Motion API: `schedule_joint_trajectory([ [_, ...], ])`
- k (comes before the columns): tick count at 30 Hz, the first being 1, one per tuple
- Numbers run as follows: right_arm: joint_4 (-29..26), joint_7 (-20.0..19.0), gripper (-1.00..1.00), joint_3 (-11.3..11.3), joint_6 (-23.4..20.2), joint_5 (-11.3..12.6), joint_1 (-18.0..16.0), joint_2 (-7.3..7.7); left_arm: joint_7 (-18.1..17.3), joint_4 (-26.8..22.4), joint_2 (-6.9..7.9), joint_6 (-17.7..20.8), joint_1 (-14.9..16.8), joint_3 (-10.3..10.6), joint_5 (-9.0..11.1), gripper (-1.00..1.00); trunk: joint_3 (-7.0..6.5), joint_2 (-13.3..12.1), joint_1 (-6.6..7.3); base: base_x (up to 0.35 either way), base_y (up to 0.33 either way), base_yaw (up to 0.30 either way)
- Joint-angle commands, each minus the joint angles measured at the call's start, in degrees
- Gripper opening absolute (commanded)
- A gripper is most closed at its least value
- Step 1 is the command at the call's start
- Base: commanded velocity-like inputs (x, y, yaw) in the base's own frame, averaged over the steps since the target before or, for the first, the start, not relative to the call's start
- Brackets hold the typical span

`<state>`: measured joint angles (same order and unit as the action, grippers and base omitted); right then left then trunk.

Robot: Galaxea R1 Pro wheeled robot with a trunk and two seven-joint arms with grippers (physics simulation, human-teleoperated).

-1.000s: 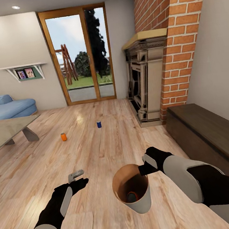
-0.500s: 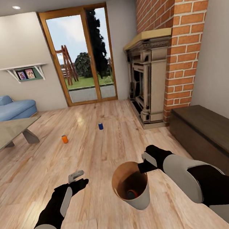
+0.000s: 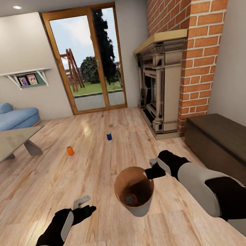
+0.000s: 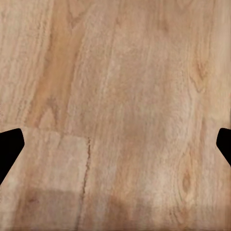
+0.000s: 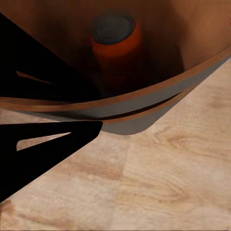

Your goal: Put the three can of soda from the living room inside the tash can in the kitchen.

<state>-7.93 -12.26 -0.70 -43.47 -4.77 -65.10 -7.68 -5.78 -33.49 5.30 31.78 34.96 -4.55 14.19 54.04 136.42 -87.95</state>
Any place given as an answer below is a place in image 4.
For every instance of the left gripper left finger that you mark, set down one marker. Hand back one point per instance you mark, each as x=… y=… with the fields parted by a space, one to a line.
x=11 y=144

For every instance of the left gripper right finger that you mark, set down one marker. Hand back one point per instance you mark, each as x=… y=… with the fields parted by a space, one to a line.
x=224 y=143

